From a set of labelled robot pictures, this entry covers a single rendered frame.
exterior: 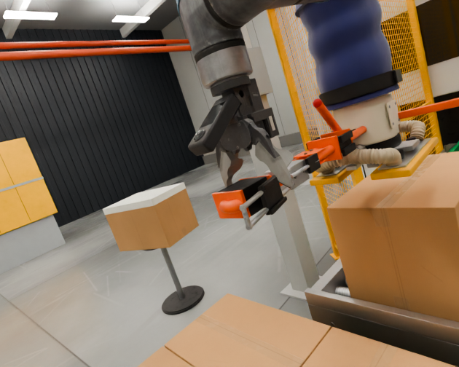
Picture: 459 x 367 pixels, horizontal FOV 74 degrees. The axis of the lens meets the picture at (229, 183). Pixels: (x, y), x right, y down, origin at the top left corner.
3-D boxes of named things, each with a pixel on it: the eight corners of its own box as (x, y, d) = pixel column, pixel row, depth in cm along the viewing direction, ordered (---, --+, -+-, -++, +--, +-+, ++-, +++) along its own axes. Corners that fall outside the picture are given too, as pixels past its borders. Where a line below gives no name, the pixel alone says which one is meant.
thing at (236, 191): (248, 201, 63) (240, 178, 62) (276, 199, 57) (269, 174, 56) (219, 218, 57) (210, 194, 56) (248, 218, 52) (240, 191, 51)
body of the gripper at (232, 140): (282, 137, 56) (263, 72, 54) (253, 150, 51) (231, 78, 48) (251, 145, 62) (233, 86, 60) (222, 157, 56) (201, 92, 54)
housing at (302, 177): (285, 180, 70) (280, 162, 70) (311, 178, 66) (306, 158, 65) (268, 192, 66) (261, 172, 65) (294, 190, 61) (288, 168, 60)
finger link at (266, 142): (285, 148, 49) (248, 113, 52) (280, 151, 48) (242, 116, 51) (271, 168, 53) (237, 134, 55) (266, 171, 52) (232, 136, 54)
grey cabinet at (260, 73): (268, 93, 210) (255, 49, 205) (274, 91, 206) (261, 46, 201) (248, 99, 198) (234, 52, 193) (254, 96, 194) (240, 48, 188)
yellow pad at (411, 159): (405, 147, 106) (402, 133, 106) (439, 142, 99) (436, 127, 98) (370, 180, 84) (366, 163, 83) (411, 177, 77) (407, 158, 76)
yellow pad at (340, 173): (352, 156, 120) (349, 143, 119) (378, 151, 113) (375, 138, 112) (310, 186, 98) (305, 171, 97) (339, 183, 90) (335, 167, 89)
